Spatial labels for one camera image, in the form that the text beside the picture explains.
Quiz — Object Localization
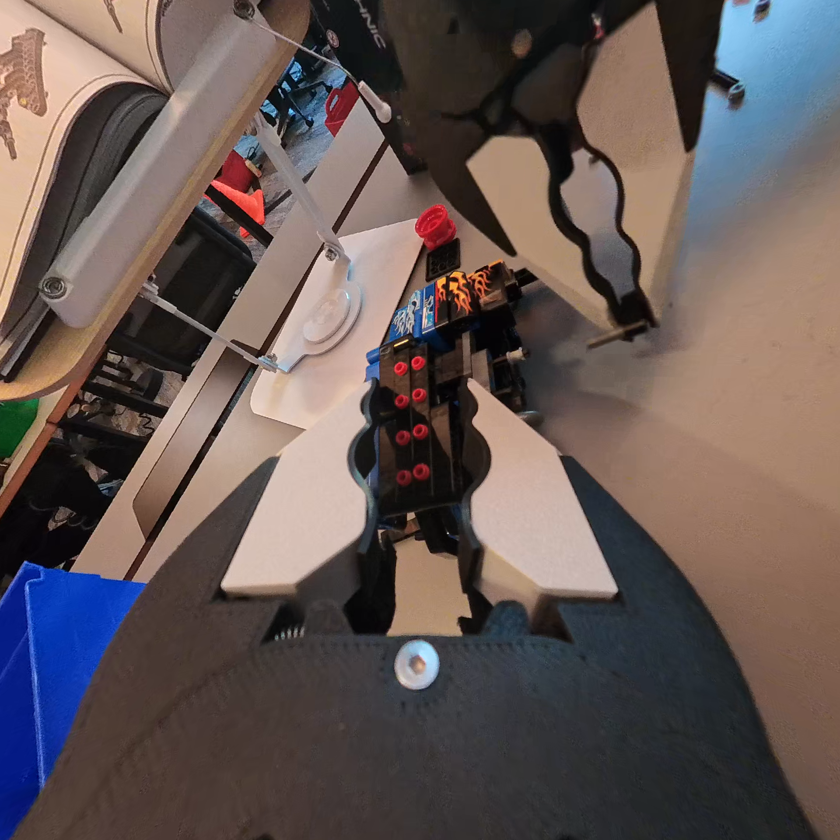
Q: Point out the black flame-print brick panel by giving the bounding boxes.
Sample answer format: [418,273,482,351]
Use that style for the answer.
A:
[435,261,514,324]

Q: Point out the black and blue brick car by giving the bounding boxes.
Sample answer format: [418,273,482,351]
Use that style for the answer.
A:
[364,259,542,559]

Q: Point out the black office chair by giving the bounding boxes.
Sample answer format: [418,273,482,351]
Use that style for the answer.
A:
[108,210,257,378]

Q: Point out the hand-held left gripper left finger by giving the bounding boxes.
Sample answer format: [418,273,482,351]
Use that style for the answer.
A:
[220,379,383,601]

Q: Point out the blue storage bin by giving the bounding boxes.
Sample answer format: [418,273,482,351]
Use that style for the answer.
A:
[0,560,148,840]

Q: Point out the red bucket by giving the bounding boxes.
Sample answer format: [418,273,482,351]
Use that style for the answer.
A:
[323,80,362,137]

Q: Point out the red toy wheel hub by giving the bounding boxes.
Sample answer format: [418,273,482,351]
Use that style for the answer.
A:
[415,205,457,249]

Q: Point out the orange cone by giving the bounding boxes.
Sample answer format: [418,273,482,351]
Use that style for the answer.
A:
[206,150,266,240]

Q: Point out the green object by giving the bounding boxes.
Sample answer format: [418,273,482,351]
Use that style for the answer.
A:
[0,399,40,460]

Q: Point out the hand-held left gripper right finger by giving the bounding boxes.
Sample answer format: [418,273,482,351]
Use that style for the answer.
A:
[458,378,620,636]

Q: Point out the grey toy axle pin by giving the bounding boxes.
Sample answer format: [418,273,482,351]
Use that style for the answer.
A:
[586,320,657,347]

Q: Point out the white book stand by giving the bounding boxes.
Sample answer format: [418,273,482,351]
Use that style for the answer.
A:
[0,0,427,431]

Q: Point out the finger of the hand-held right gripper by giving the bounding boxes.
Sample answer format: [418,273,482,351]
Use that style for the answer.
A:
[576,0,697,326]
[466,128,631,332]

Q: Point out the building instruction booklet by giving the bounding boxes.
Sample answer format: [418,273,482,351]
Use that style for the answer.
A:
[0,0,263,382]

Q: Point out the black toy brick box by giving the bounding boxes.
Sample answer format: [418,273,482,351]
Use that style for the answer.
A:
[308,0,427,177]

